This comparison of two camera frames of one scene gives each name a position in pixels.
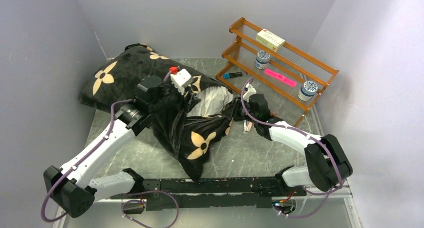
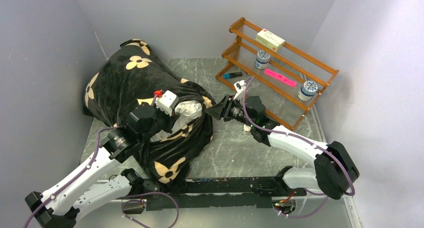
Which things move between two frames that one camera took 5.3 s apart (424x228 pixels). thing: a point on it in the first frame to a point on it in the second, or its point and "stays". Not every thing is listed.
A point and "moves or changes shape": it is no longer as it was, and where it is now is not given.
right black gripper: (237, 106) to (216, 111)
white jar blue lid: (262, 60) stays
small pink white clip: (246, 128) stays
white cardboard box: (270, 40) stays
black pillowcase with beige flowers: (190, 141) moves or changes shape
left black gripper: (191, 101) to (170, 120)
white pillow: (211, 103) to (186, 112)
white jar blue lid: (307, 90) stays
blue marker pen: (226, 76) stays
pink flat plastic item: (280, 78) stays
